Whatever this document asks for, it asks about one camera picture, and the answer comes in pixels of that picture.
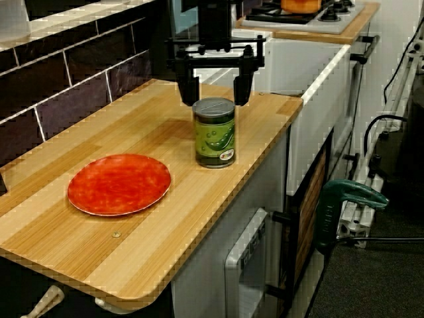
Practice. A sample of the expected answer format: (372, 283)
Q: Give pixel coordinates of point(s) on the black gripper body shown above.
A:
(215, 56)

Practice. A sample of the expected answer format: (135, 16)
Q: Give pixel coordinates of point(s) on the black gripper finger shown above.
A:
(244, 89)
(189, 91)

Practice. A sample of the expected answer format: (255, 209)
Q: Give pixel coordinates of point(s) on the green pea can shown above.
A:
(215, 139)

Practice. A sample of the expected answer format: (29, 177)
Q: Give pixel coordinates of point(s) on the blue plastic bin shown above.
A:
(187, 23)

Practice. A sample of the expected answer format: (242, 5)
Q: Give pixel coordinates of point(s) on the dark upright kitchen panel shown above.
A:
(159, 49)

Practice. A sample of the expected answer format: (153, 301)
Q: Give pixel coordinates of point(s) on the white toy sink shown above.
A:
(318, 126)

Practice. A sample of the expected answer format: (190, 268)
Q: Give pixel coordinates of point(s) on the orange toy pot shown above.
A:
(299, 6)

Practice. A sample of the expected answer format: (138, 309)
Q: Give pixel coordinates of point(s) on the grey toy stove top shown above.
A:
(331, 24)

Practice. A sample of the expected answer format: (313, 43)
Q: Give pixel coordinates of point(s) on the orange red round plate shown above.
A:
(119, 185)

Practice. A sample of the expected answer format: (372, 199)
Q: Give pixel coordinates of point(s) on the green bar clamp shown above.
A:
(331, 198)

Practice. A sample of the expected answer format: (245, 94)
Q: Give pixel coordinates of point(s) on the dark tiled backsplash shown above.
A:
(49, 83)

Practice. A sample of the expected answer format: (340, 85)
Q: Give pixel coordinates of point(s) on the wooden slat crate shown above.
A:
(309, 215)

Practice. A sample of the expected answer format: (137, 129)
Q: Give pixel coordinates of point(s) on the grey toy dishwasher door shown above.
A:
(238, 265)

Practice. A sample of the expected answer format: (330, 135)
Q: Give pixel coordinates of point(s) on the black bin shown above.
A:
(412, 149)

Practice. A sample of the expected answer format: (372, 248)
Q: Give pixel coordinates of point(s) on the white toy kitchen cabinet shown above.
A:
(198, 281)

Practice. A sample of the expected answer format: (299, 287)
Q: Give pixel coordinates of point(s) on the white plastic jar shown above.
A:
(13, 16)

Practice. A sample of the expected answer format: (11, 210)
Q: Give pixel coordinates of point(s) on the cream plastic hook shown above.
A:
(49, 296)
(106, 304)

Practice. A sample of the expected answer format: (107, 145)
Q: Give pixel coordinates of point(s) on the black metal crate frame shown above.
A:
(291, 238)

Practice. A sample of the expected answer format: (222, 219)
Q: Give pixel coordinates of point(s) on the aluminium extrusion frame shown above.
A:
(352, 228)

